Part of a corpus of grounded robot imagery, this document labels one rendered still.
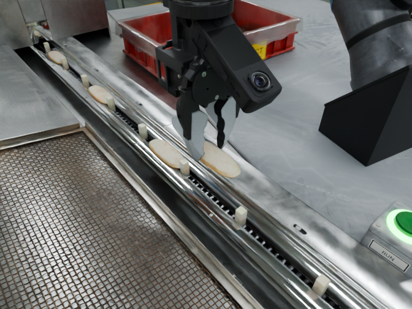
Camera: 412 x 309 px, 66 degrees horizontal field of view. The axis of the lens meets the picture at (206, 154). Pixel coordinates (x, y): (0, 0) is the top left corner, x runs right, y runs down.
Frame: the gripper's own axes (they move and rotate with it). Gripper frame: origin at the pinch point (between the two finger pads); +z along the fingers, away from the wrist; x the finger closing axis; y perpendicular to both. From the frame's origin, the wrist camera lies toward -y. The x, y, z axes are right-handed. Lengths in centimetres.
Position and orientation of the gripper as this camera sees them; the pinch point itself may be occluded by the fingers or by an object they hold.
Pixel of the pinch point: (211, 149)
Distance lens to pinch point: 45.8
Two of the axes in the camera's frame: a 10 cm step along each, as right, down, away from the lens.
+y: -6.2, -5.0, 6.0
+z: 0.0, 7.6, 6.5
